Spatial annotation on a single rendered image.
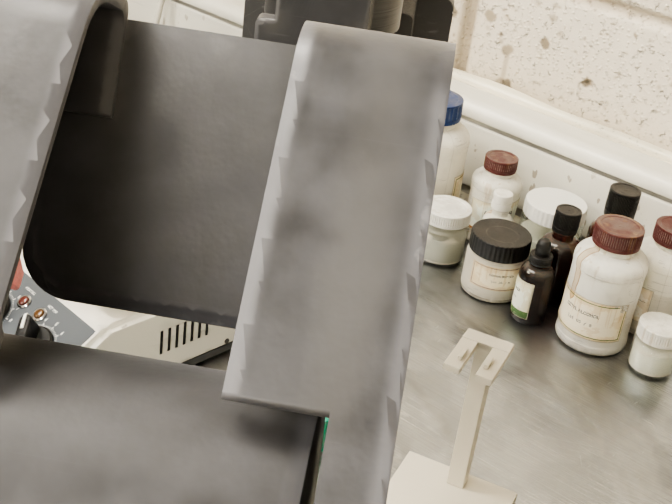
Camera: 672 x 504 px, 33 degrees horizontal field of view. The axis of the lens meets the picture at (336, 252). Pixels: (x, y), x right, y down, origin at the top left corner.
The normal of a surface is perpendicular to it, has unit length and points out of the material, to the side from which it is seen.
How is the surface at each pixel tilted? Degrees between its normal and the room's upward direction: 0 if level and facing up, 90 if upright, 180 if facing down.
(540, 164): 90
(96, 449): 22
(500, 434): 0
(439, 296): 0
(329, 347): 39
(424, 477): 0
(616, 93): 90
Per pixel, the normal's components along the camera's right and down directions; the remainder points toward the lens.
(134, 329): 0.70, 0.43
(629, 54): -0.63, 0.32
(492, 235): 0.11, -0.86
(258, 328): 0.01, -0.37
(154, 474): 0.06, -0.61
